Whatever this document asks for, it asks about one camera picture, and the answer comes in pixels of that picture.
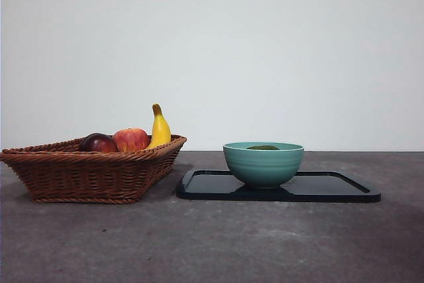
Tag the green avocado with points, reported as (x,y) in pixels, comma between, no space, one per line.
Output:
(263,146)

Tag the teal ribbed bowl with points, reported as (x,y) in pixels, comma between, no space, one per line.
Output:
(263,167)

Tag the yellow banana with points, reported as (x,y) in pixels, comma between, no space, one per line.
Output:
(160,130)

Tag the red yellow apple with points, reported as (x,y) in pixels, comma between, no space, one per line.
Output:
(132,138)

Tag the dark red plum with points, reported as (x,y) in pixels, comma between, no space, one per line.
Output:
(99,144)

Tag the black rectangular tray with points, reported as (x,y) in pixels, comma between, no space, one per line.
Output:
(331,190)

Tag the brown wicker basket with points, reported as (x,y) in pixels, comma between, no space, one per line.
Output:
(83,177)

